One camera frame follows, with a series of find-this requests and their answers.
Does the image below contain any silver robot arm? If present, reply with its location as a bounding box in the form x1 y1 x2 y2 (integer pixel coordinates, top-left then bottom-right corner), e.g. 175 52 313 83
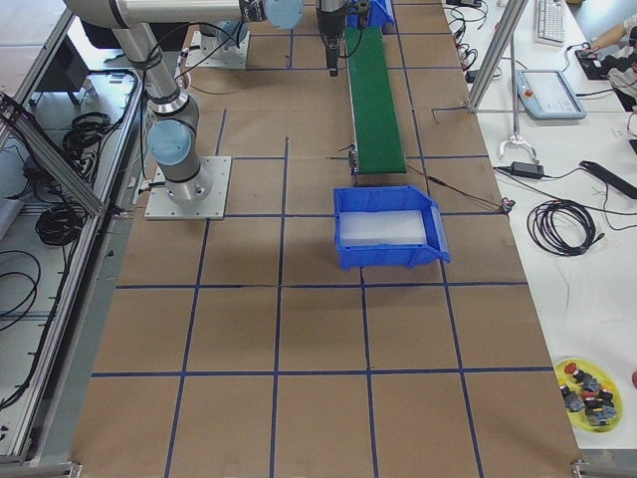
66 1 304 201

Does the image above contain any green conveyor belt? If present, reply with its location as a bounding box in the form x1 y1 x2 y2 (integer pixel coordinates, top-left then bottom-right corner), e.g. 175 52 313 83
345 26 406 174

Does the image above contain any yellow plate of buttons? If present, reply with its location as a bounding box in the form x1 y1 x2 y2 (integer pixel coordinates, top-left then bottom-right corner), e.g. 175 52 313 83
553 358 623 433

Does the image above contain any blue bin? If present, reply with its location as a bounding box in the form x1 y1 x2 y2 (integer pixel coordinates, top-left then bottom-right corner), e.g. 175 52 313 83
333 186 451 270
345 0 395 30

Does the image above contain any blue bin left side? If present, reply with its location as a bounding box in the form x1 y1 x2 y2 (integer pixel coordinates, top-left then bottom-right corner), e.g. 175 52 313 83
345 0 395 30

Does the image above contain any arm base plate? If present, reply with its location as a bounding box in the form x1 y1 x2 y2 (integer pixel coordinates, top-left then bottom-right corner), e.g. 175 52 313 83
184 21 250 70
144 156 232 220

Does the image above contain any black power adapter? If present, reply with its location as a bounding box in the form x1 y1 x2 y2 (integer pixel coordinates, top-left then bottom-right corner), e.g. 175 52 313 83
510 161 544 179

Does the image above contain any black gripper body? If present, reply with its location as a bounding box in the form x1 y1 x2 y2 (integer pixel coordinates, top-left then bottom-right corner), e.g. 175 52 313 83
317 0 346 48

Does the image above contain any blue bin right side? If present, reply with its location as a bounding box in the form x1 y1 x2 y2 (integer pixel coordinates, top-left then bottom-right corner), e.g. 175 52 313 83
333 186 451 270

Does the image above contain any coiled black cable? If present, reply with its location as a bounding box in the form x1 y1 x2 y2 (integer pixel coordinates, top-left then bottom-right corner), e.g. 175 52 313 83
526 198 606 258

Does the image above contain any aluminium frame post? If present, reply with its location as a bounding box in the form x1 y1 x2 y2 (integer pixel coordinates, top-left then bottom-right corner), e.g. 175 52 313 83
465 0 528 113

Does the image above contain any white foam pad right bin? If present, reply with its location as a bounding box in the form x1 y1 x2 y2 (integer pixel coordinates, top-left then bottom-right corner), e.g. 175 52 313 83
337 210 427 246

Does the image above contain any teach pendant tablet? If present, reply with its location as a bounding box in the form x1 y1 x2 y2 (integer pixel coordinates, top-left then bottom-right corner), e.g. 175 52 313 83
516 70 586 120

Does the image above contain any white keyboard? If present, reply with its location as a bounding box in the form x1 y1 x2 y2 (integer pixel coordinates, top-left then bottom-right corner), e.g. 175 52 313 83
532 0 566 47

